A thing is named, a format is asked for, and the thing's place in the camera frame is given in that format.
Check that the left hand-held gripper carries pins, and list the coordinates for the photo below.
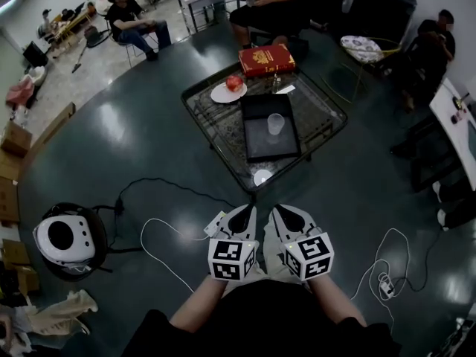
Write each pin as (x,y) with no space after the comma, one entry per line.
(230,259)

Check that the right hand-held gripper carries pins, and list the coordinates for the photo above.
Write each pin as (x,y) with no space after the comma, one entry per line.
(308,255)

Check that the black tray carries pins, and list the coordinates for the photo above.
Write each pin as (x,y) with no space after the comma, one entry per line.
(256,140)

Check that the clear plastic cup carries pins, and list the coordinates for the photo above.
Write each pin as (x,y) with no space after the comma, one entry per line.
(275,125)

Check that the person's left forearm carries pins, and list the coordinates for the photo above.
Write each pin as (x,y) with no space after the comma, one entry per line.
(201,305)

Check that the person's right forearm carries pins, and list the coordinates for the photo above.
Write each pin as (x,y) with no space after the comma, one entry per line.
(334,299)

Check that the white power strip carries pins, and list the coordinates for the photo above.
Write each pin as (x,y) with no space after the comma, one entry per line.
(215,224)
(386,286)

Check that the person's beige trousers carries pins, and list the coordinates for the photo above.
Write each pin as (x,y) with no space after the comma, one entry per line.
(273,251)

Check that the person's black shirt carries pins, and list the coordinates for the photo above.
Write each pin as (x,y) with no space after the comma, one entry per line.
(267,325)

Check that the glass top coffee table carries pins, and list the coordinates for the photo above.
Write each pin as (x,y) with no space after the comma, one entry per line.
(316,125)

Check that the white plate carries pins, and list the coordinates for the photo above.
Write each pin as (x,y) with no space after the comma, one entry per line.
(223,96)

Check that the red apple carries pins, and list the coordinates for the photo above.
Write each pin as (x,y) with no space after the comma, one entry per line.
(234,83)

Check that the red ornate box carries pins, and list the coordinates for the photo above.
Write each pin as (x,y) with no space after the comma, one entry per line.
(266,60)

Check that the white round device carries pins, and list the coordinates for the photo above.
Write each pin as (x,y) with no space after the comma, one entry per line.
(63,236)

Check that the chair with patterned cushion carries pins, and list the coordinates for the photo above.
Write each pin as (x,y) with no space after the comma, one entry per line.
(362,48)

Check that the beige cloth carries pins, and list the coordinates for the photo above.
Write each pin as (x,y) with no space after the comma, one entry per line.
(63,312)

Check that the long flat cardboard piece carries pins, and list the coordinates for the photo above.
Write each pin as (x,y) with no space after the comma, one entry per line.
(56,123)

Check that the stack of cardboard boxes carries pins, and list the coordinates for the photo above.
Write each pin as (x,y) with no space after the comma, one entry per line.
(8,192)

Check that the black storage case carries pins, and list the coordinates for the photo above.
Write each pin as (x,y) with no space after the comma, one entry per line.
(379,6)

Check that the black vacuum cleaner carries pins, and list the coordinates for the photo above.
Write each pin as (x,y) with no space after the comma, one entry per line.
(94,35)

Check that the small cardboard box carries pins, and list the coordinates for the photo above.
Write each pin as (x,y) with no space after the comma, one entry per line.
(15,140)

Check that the white bag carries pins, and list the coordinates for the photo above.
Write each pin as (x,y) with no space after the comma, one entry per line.
(35,74)

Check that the pink cloth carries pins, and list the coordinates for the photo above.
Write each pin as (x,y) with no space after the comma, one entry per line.
(20,91)

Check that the yellow wooden table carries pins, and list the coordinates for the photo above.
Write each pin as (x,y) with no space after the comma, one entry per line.
(72,22)

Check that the black box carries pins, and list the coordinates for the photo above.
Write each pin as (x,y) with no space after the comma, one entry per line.
(35,54)

